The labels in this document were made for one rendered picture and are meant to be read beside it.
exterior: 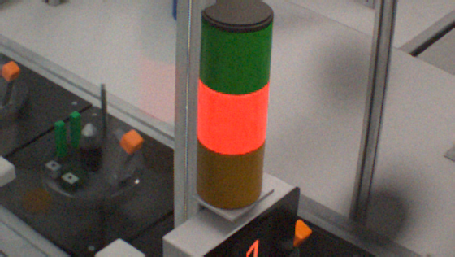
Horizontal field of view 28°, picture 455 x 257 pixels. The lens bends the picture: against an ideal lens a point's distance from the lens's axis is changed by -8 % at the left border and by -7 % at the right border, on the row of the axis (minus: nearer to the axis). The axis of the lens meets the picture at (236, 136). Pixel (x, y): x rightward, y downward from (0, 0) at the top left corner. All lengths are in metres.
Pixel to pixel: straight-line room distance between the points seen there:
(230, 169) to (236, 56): 0.09
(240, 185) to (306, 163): 0.75
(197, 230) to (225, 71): 0.14
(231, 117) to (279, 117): 0.87
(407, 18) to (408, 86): 0.27
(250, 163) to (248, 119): 0.04
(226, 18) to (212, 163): 0.12
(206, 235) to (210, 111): 0.10
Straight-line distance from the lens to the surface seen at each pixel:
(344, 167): 1.46
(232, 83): 0.67
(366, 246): 1.18
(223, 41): 0.66
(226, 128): 0.69
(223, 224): 0.75
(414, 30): 1.88
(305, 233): 1.02
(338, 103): 1.61
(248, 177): 0.72
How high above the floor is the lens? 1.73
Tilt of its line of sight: 35 degrees down
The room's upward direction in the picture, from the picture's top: 3 degrees clockwise
